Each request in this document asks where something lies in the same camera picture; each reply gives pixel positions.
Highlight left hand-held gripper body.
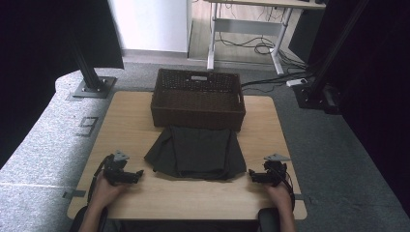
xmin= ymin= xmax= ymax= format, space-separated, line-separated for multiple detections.
xmin=102 ymin=149 xmax=138 ymax=187

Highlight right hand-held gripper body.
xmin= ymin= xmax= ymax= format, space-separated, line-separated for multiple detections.
xmin=256 ymin=153 xmax=292 ymax=189

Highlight dark cloth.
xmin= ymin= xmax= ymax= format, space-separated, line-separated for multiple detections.
xmin=143 ymin=125 xmax=249 ymax=182

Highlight brown wicker basket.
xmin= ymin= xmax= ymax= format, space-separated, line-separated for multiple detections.
xmin=150 ymin=68 xmax=247 ymax=132

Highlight person's left hand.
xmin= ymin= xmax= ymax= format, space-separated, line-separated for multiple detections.
xmin=91 ymin=171 xmax=131 ymax=209

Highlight person's right hand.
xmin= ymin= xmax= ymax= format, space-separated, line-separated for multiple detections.
xmin=262 ymin=181 xmax=294 ymax=211

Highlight person's legs in dark clothing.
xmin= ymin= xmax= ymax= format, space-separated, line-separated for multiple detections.
xmin=68 ymin=206 xmax=282 ymax=232

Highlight white power strip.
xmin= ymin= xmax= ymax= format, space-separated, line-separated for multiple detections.
xmin=285 ymin=77 xmax=309 ymax=88

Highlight black metal stand with dark base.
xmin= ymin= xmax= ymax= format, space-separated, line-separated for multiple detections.
xmin=290 ymin=0 xmax=370 ymax=115

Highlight dark curtain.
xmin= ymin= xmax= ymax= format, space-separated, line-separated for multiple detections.
xmin=0 ymin=0 xmax=126 ymax=170
xmin=307 ymin=0 xmax=410 ymax=218

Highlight black box under desk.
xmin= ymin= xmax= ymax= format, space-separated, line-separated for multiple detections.
xmin=287 ymin=8 xmax=324 ymax=65

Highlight white desk with metal legs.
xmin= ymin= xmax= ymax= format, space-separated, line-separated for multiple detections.
xmin=204 ymin=0 xmax=327 ymax=77

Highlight white cabinet panel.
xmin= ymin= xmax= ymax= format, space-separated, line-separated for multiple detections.
xmin=107 ymin=0 xmax=193 ymax=54

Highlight black cables across floor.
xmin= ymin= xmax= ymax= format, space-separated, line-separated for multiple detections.
xmin=240 ymin=71 xmax=318 ymax=95

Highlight black metal stand with base plate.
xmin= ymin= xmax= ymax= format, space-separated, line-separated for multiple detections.
xmin=68 ymin=30 xmax=118 ymax=100

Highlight black cables under desk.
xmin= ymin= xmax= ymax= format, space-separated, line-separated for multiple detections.
xmin=215 ymin=30 xmax=308 ymax=71

